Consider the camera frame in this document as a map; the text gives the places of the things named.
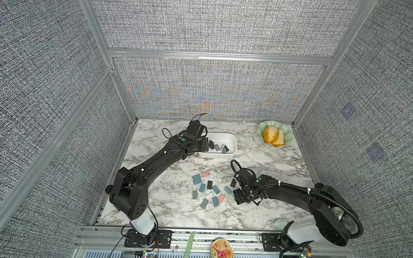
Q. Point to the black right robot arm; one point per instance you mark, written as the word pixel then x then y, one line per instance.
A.
pixel 334 220

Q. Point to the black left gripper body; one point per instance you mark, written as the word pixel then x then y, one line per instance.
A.
pixel 201 145

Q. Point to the white eraser middle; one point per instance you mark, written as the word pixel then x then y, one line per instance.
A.
pixel 218 179

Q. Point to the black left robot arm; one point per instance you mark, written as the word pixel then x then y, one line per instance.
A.
pixel 129 191

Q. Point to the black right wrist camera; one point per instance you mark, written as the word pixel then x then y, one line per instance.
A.
pixel 246 177

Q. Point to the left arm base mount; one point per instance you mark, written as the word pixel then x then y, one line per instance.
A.
pixel 162 240

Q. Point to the round colourful tin lid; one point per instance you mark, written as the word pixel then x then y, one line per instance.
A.
pixel 221 248

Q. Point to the white eraser upper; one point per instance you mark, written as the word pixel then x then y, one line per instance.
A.
pixel 214 172

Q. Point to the bread pieces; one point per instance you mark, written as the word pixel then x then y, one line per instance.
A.
pixel 274 136

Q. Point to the green scalloped plate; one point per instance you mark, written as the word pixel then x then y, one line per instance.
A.
pixel 289 137

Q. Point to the black eraser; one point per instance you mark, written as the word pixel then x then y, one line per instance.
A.
pixel 211 145
pixel 210 184
pixel 233 183

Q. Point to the pink eraser upper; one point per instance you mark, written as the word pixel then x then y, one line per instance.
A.
pixel 205 174

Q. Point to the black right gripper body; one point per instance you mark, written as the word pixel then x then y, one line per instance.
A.
pixel 241 195

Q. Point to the teal eraser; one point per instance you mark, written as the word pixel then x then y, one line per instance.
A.
pixel 228 190
pixel 216 190
pixel 215 201
pixel 196 177
pixel 202 188
pixel 197 182

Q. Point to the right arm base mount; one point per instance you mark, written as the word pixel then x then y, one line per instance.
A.
pixel 275 242

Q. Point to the teal eraser bottom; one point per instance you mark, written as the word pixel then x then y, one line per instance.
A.
pixel 215 201

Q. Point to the white storage box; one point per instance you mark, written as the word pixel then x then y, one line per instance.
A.
pixel 221 138

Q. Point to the green strip on rail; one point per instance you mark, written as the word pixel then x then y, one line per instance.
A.
pixel 189 245

